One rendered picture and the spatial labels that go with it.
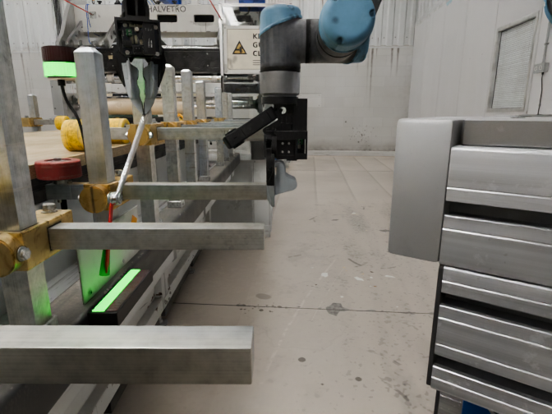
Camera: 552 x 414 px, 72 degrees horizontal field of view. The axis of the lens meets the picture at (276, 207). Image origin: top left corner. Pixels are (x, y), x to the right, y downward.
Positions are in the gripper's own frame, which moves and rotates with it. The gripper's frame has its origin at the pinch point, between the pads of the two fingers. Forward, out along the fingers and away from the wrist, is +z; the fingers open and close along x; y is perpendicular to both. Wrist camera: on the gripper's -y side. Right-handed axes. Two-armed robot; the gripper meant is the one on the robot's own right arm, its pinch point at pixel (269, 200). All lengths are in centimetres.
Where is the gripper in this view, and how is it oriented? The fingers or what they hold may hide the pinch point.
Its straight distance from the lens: 77.2
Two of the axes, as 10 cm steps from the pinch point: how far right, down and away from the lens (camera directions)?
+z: 0.0, 9.7, 2.4
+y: 10.0, 0.0, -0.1
